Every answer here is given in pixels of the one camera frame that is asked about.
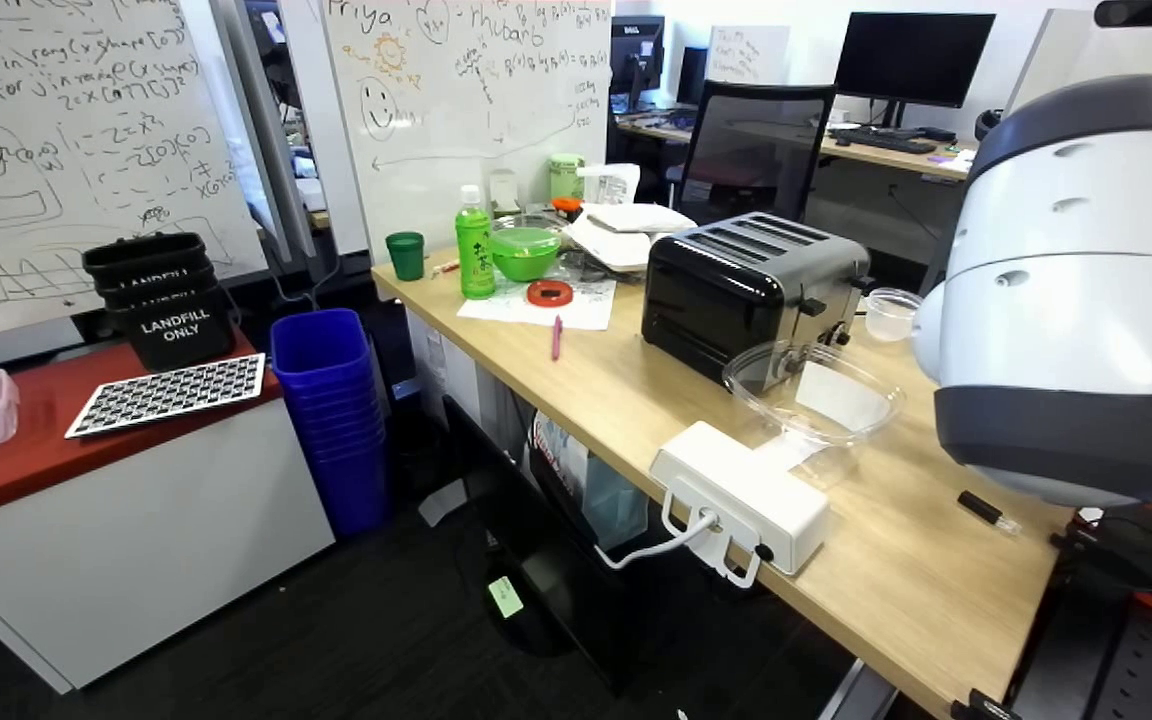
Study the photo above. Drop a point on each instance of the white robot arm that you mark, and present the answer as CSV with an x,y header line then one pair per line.
x,y
1083,307

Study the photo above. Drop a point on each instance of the green bowl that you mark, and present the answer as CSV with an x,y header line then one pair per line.
x,y
526,253

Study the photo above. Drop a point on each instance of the pink pen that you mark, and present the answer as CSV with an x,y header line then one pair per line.
x,y
556,341

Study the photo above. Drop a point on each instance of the white paper sheet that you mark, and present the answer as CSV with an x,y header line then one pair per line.
x,y
576,316

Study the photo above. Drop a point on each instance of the red tape roll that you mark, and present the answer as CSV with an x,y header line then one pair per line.
x,y
535,295

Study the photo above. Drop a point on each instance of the white paper stack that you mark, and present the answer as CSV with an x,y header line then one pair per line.
x,y
622,233

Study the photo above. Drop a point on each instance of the green bottle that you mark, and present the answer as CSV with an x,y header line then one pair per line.
x,y
475,253

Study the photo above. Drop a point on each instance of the black and silver toaster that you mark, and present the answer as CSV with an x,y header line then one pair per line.
x,y
720,315

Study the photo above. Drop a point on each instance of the green can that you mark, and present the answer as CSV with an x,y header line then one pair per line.
x,y
565,181

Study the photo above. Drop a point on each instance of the clear bottle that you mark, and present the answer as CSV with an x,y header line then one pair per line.
x,y
505,195

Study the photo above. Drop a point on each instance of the dark green cup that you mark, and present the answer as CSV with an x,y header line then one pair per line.
x,y
407,257

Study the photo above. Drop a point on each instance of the white rectangular box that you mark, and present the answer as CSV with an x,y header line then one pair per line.
x,y
737,495

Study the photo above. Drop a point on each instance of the green and white card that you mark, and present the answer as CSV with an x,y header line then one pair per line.
x,y
505,596

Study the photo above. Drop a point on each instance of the stacked blue bins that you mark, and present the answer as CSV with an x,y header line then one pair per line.
x,y
330,413

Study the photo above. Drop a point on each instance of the black mesh office chair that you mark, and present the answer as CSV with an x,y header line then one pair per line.
x,y
759,154

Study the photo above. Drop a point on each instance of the whiteboard with drawings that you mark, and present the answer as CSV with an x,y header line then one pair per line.
x,y
469,104

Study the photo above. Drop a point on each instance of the narrow black monitor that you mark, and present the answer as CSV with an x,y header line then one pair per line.
x,y
636,53

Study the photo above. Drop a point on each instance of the small clear plastic cup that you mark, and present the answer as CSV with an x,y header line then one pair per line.
x,y
895,316

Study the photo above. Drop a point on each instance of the black keyboard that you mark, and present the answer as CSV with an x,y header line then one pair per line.
x,y
891,138

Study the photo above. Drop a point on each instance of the wooden office desk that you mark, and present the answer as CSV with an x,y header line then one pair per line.
x,y
909,162

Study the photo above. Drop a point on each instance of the checkerboard calibration board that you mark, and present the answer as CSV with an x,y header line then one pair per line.
x,y
171,392

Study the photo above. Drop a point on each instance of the stacked black bins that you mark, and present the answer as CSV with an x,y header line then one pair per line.
x,y
160,307

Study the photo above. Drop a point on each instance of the black marker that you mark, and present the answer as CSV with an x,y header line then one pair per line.
x,y
976,506

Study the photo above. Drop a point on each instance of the wide black monitor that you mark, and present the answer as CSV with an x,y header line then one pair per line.
x,y
917,56

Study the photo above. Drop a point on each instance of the white cabinet with red top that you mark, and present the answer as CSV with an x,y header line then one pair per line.
x,y
137,544

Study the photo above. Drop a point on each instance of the large whiteboard with equations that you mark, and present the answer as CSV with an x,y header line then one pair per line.
x,y
68,162

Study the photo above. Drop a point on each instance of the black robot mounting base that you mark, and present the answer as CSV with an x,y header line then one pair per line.
x,y
1111,664

